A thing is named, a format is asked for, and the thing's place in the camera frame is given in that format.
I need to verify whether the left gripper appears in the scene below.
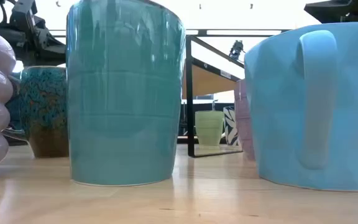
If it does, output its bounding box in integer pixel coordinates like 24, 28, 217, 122
0, 0, 67, 67

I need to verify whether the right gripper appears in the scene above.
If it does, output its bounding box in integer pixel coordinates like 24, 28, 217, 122
304, 0, 358, 30

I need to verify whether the blue brown speckled mug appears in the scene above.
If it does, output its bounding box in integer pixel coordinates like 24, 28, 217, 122
6, 65, 70, 158

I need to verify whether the light blue faceted mug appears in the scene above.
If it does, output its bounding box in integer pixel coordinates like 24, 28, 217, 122
244, 22, 358, 192

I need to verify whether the purple ribbed mug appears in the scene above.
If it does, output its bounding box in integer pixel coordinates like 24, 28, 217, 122
234, 79, 256, 161

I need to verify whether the white blue patterned mug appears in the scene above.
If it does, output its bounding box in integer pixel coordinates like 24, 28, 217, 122
223, 106, 241, 146

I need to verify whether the light green mug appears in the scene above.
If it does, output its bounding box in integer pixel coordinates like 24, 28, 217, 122
195, 111, 224, 146

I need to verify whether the tall glossy teal mug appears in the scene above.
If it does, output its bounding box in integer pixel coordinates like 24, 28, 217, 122
66, 0, 186, 187

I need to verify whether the black horizontal background beam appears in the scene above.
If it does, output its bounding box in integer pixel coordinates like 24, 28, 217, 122
48, 29, 289, 38

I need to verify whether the black frame wooden shelf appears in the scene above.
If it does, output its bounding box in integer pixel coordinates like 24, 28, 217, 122
181, 34, 246, 158

